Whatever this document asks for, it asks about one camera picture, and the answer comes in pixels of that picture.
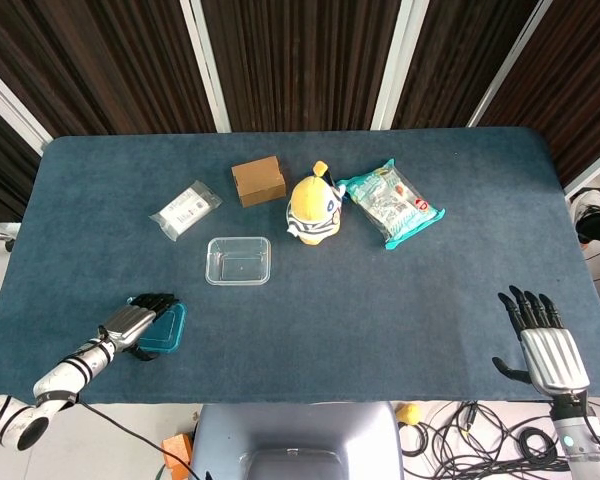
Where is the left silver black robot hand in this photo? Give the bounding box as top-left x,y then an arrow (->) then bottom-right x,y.
98,292 -> 180,363

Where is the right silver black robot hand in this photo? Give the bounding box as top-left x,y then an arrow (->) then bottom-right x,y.
491,285 -> 592,401

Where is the teal container lid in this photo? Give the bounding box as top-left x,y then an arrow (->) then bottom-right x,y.
127,298 -> 188,357

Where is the clear plastic container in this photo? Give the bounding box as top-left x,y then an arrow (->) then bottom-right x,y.
204,236 -> 273,287

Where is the brown cardboard box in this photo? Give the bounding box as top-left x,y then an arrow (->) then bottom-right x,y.
230,155 -> 288,208

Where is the clear packet with white label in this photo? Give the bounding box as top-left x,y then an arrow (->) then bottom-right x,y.
148,180 -> 224,243

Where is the orange block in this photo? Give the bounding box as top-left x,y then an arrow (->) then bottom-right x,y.
160,432 -> 195,475

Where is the white sneaker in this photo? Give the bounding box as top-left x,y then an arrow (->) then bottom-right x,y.
569,189 -> 600,229

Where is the yellow ball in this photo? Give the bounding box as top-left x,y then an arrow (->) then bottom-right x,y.
395,402 -> 424,427

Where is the grey robot torso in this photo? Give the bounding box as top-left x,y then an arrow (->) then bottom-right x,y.
188,402 -> 406,480

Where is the blue table cloth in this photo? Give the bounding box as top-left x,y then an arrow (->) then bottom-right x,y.
0,126 -> 600,405

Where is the yellow plush toy striped shirt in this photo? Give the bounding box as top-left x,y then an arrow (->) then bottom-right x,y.
285,160 -> 348,246

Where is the teal snack bag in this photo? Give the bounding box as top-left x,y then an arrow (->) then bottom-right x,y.
335,158 -> 447,251

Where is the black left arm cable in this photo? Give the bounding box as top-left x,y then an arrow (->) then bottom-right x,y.
74,398 -> 204,480

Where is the black floor cable bundle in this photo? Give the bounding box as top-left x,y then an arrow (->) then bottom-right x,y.
399,399 -> 599,480

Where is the white screen frame post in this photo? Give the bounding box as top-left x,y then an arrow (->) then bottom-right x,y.
179,0 -> 232,134
467,0 -> 554,129
563,158 -> 600,199
371,0 -> 417,131
0,54 -> 55,154

